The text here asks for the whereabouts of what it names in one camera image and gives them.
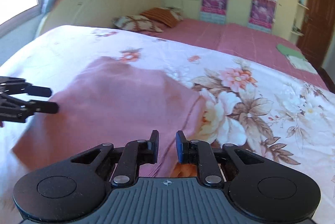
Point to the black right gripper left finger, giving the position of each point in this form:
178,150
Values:
120,165

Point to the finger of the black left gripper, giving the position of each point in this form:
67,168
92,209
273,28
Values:
34,89
36,106

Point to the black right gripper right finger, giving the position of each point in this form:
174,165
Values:
215,166

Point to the pink knit sweater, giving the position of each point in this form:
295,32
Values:
110,101

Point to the white floral quilt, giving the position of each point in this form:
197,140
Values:
268,112

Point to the cream bed headboard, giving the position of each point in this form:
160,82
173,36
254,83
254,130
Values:
92,13

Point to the pink checked bed sheet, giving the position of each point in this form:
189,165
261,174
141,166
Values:
237,40

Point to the white brown patterned pillow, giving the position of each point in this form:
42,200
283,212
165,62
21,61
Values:
136,23

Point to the white folded cloth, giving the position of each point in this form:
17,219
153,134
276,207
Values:
301,64

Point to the green folded cloth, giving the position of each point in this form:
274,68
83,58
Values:
286,51

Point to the orange striped pillow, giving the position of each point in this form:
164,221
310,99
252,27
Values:
167,16

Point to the brown wooden door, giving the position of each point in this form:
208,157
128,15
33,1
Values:
317,29

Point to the purple calendar poster lower right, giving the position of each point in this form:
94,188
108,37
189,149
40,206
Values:
262,15

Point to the purple calendar poster lower left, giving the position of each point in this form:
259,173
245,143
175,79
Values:
213,11

